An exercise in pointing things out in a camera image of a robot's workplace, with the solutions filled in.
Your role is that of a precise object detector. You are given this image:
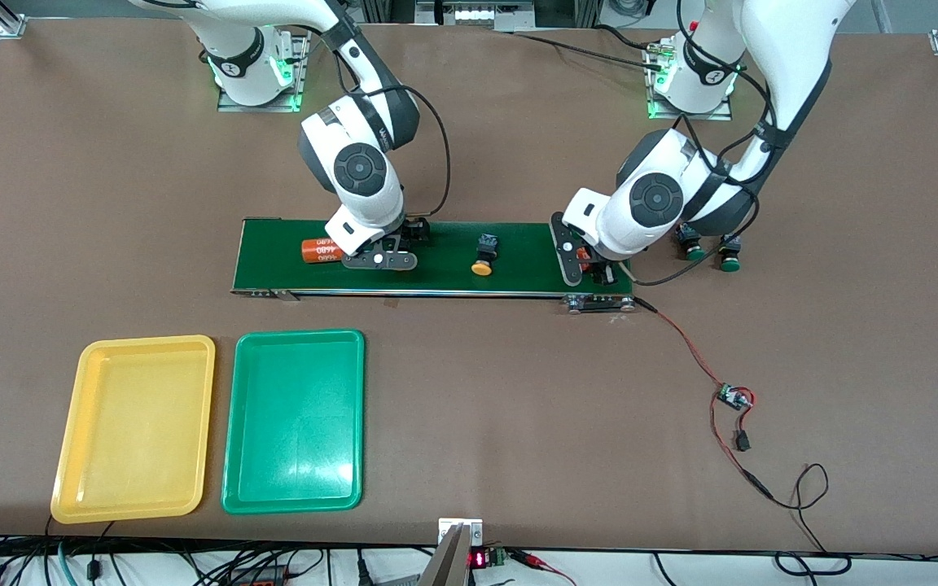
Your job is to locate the yellow push button switch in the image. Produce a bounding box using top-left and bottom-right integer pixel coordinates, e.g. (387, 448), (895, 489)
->
(471, 234), (500, 277)

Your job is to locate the green belt conveyor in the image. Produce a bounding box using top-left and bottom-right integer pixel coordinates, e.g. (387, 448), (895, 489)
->
(230, 217), (637, 315)

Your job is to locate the small green circuit board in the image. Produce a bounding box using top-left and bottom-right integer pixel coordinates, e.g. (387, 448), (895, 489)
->
(717, 383), (756, 413)

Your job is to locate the white power strip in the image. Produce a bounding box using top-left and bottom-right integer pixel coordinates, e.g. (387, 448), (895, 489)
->
(416, 0), (537, 30)

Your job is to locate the green plastic tray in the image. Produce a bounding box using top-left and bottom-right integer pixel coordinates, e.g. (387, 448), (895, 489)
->
(221, 329), (366, 515)

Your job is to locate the red and black clip lead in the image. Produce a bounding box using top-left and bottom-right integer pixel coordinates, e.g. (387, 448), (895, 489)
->
(510, 549), (577, 586)

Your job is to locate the grey metal bar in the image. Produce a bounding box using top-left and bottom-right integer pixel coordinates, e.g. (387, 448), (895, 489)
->
(416, 524), (471, 586)

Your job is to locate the yellow plastic tray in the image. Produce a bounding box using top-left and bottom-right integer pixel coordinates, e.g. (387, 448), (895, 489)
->
(50, 335), (217, 524)

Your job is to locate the red and black wire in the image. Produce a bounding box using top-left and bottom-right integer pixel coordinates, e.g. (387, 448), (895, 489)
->
(634, 296), (775, 501)

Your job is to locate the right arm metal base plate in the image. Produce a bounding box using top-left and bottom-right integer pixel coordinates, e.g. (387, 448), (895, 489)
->
(217, 24), (313, 113)

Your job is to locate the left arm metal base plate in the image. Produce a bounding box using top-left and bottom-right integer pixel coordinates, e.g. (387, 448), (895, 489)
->
(647, 41), (734, 121)

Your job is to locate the black cable across table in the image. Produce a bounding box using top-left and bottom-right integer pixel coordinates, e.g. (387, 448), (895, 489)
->
(510, 31), (669, 72)

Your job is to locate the thin black looped cable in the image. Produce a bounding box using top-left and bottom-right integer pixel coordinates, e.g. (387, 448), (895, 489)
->
(766, 462), (853, 577)

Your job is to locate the silver metal bracket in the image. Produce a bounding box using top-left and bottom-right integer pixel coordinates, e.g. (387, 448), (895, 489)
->
(438, 518), (484, 548)

